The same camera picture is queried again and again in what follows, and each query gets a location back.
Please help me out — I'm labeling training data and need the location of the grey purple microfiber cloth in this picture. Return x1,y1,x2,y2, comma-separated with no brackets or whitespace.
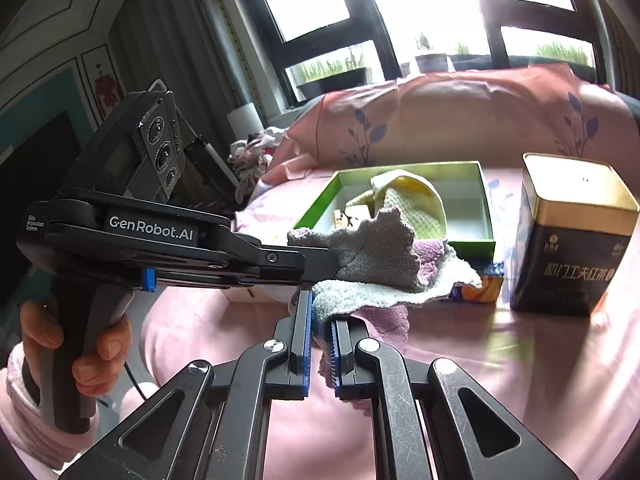
287,207,483,388

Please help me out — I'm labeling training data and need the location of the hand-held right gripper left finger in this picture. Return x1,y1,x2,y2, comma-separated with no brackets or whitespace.
57,290,315,480

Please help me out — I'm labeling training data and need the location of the person's left hand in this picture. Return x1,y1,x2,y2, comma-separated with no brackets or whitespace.
20,300,133,397

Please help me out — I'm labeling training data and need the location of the black gold tea tin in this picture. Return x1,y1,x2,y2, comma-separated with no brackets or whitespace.
507,152,640,318

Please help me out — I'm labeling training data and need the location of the black cable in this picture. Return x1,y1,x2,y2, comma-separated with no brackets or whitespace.
122,362,158,403

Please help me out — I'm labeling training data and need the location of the white cylinder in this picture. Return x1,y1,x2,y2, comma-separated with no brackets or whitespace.
226,103,266,136

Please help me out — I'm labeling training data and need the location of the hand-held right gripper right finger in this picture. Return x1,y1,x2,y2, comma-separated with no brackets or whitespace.
327,317,581,480

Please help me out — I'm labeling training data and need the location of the red paper wall decoration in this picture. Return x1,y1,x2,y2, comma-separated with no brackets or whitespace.
94,71,125,107

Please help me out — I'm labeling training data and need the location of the pink leaf print pillow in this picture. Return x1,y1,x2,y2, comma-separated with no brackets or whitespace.
397,64,640,171
235,77,406,211

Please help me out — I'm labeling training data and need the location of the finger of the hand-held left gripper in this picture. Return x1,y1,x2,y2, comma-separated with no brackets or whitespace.
220,229,343,285

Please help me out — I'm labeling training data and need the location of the black frame window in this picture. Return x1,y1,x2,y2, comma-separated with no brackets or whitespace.
235,0,616,106

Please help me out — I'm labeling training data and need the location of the cream knitted towel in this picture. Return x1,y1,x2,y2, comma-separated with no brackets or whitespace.
350,170,448,241

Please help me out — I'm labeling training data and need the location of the pink floral bedsheet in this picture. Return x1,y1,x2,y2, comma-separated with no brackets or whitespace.
120,165,640,480

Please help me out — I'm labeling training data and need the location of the grey curtain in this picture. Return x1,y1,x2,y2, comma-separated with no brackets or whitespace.
107,0,266,131

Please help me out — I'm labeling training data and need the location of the green cardboard box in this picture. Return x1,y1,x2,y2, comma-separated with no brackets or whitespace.
294,161,497,257

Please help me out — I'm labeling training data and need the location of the black potted plant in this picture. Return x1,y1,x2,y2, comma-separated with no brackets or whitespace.
414,34,449,74

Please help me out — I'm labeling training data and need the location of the black grass planter trough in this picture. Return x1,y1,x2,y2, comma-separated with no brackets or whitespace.
534,40,597,69
295,47,370,102
451,42,501,69

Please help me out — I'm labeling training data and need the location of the pile of clothes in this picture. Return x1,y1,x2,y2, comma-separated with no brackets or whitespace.
229,127,288,198

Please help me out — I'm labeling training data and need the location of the orange blue packet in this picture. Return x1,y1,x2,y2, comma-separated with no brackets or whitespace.
449,262,506,303

